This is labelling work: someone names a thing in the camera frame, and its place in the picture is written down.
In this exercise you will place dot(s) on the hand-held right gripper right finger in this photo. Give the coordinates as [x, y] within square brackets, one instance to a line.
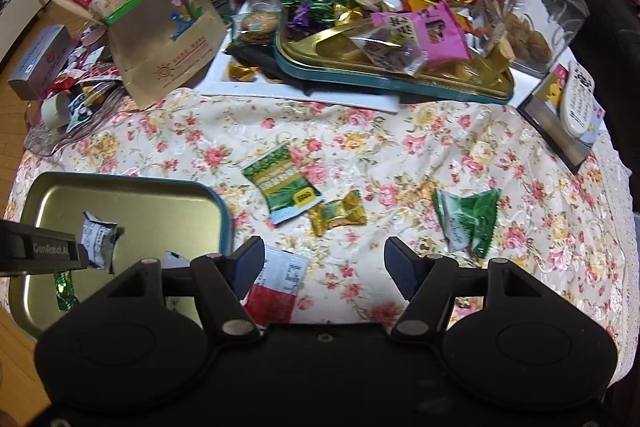
[400, 267]

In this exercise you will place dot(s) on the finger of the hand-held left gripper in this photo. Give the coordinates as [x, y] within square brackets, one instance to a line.
[77, 254]

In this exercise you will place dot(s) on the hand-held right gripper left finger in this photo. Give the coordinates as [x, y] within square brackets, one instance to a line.
[250, 264]

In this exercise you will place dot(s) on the white and black packet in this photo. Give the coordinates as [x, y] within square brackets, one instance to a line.
[102, 239]

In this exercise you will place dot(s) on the green candy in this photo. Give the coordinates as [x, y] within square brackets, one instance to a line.
[66, 292]

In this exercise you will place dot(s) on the plain white packet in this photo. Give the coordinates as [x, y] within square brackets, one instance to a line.
[177, 258]

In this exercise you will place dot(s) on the green and white packet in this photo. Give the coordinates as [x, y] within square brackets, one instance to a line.
[465, 219]

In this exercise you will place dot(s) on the gold candy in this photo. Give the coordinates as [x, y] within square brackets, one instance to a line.
[337, 213]

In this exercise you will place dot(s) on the teal rimmed metal tray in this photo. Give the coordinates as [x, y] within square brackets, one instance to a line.
[150, 212]

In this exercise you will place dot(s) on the green yellow snack packet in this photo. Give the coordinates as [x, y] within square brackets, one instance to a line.
[280, 182]

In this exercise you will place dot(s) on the clear packet of brown snacks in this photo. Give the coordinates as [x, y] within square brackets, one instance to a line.
[390, 49]

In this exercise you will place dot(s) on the red and white packet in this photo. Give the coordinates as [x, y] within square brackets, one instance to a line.
[275, 292]

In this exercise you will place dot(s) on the floral tablecloth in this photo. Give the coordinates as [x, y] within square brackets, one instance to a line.
[400, 147]

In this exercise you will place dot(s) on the clear glass dish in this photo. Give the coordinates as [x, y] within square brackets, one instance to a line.
[100, 117]

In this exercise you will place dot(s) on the blue and white packet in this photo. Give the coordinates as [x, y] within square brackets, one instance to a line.
[80, 114]

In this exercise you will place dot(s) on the small white paper cup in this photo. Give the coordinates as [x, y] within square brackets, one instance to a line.
[54, 111]

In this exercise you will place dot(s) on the red snack packet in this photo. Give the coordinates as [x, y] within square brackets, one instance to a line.
[80, 79]

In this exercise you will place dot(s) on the white board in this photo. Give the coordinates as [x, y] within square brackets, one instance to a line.
[215, 82]

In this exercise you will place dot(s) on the silver box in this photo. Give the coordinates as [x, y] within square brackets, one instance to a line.
[40, 62]

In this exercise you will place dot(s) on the gold foil chocolates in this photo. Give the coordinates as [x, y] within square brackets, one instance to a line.
[245, 72]

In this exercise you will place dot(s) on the teal and gold candy tray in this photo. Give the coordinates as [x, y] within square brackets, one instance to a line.
[350, 79]

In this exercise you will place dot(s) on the dark snack packet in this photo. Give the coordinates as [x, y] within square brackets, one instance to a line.
[250, 54]

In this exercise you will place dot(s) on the box with yellow chick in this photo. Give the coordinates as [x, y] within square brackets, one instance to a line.
[555, 122]

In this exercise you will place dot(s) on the pink snack packet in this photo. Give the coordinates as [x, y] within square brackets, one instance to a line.
[440, 32]

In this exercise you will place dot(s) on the clear jar with cookies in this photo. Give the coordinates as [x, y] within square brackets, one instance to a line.
[260, 14]

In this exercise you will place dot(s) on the brown paper bag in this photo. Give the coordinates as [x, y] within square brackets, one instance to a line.
[150, 7]

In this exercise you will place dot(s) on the large clear plastic jar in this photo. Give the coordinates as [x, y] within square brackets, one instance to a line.
[545, 7]

